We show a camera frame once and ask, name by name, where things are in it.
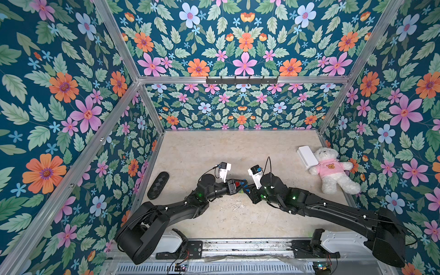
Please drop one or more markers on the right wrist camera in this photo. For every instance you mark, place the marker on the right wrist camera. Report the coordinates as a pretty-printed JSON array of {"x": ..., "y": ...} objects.
[{"x": 256, "y": 173}]

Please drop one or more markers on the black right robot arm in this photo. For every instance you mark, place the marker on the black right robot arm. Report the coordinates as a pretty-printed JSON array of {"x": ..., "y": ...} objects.
[{"x": 384, "y": 232}]

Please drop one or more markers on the aluminium front rail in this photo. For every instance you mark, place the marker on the aluminium front rail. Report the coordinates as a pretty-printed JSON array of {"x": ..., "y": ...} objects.
[{"x": 350, "y": 246}]

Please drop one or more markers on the small circuit board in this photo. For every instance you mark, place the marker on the small circuit board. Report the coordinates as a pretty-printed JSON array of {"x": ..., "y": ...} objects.
[
  {"x": 180, "y": 268},
  {"x": 321, "y": 268}
]

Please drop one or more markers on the left small circuit board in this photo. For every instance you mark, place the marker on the left small circuit board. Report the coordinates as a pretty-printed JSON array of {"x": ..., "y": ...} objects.
[{"x": 180, "y": 268}]

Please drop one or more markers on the white teddy bear pink shirt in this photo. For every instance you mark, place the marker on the white teddy bear pink shirt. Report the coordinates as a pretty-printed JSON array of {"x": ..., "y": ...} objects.
[{"x": 333, "y": 172}]

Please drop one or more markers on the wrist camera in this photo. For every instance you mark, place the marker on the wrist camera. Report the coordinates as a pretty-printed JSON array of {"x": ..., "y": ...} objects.
[
  {"x": 223, "y": 169},
  {"x": 256, "y": 173}
]

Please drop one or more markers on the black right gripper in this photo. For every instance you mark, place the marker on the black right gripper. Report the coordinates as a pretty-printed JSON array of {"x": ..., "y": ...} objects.
[{"x": 254, "y": 193}]

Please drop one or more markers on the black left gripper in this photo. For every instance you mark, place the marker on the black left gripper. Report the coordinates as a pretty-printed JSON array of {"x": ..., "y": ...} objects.
[{"x": 229, "y": 187}]

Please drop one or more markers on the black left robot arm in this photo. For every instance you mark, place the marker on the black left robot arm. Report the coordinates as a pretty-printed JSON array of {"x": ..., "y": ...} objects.
[{"x": 140, "y": 235}]

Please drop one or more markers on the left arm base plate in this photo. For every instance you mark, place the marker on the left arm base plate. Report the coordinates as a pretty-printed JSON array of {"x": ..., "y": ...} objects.
[{"x": 188, "y": 250}]

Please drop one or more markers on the black oval remote pad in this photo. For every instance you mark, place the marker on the black oval remote pad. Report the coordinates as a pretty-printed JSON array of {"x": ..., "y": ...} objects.
[{"x": 158, "y": 185}]

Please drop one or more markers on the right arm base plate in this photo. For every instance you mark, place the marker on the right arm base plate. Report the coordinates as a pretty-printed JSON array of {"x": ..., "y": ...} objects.
[{"x": 303, "y": 249}]

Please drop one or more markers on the right small circuit board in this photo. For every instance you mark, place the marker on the right small circuit board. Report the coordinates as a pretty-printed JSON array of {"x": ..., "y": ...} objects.
[{"x": 321, "y": 268}]

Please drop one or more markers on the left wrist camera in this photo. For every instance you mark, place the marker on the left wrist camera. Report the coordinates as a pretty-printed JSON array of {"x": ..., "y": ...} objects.
[{"x": 223, "y": 169}]

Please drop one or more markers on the white rectangular box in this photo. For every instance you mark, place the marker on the white rectangular box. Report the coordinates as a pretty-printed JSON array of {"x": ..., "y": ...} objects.
[{"x": 307, "y": 157}]

